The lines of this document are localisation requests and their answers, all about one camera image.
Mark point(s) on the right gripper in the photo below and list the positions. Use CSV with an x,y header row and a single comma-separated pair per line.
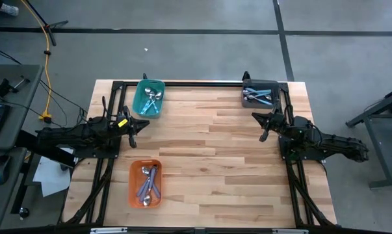
x,y
277,123

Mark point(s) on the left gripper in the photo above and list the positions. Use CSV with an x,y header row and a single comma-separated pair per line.
x,y
122,130

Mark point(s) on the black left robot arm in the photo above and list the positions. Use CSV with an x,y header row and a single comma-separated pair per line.
x,y
69,138

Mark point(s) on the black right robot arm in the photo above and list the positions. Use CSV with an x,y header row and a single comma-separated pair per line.
x,y
329,144

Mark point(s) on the yellow label tag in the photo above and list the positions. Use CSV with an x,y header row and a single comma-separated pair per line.
x,y
123,123

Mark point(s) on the grey plastic bin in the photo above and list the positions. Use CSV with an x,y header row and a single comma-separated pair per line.
x,y
257,106

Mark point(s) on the teal plastic bin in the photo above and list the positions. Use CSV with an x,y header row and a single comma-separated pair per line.
x,y
138,97

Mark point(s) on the orange plastic bin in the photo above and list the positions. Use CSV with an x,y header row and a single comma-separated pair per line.
x,y
134,175

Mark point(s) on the black floor tape strip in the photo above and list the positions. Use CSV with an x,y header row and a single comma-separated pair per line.
x,y
288,65
182,31

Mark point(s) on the white paper sheet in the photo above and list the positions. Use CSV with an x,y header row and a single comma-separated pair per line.
x,y
51,178

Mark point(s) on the grey desk panel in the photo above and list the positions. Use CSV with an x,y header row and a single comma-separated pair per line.
x,y
18,162
23,107

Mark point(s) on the black tripod stand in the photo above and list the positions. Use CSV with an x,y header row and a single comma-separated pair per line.
x,y
57,24

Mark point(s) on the black desk clamp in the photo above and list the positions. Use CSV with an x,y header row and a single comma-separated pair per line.
x,y
2,87

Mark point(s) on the black round knob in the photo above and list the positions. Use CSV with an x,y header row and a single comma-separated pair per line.
x,y
24,213

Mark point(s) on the black computer mouse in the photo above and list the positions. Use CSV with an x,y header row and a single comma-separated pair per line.
x,y
0,169

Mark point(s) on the black aluminium table frame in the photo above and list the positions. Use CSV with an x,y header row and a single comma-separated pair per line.
x,y
199,84

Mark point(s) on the silver metal bracket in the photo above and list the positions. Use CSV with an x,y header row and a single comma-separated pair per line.
x,y
290,231
108,230

